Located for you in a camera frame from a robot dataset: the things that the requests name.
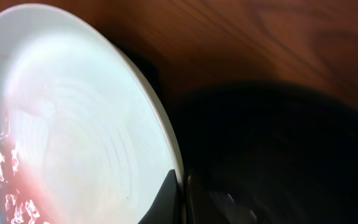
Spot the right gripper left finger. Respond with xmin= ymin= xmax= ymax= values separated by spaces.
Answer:
xmin=139 ymin=170 xmax=181 ymax=224

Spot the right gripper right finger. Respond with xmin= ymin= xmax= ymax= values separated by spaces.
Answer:
xmin=185 ymin=169 xmax=257 ymax=224

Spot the mint plate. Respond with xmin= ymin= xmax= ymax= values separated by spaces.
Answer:
xmin=0 ymin=4 xmax=185 ymax=223

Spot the black round tray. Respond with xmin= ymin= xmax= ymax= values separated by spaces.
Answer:
xmin=167 ymin=81 xmax=358 ymax=223

